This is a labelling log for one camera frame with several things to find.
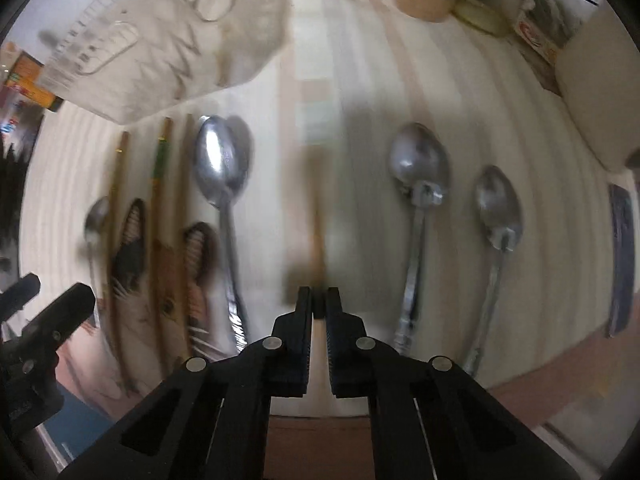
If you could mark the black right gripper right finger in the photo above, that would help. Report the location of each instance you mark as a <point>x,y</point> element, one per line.
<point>342,332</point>

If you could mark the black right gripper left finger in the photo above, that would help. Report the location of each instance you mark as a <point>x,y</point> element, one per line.
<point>290,362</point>

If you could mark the steel spoon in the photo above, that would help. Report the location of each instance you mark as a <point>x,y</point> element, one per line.
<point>93,228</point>
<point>221,158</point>
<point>420,165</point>
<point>499,210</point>

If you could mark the wooden chopstick green band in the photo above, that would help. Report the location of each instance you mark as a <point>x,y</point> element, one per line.
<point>155,212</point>

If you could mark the blue kitchen cabinet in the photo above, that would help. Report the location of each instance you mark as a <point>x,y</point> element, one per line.
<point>76,426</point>

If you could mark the blue smartphone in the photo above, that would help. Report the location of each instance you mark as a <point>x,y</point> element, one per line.
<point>624,261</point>

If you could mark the dark soy sauce bottle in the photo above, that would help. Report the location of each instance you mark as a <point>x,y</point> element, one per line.
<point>20,72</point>

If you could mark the clear plastic organizer basket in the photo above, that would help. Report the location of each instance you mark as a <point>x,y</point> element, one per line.
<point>125,60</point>

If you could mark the small seasoning box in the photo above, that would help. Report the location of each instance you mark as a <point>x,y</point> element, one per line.
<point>536,39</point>

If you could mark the glass oil bottle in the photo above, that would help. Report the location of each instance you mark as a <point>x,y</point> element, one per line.
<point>495,17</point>

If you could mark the cream electric kettle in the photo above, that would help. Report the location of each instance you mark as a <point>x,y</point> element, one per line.
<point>598,74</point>

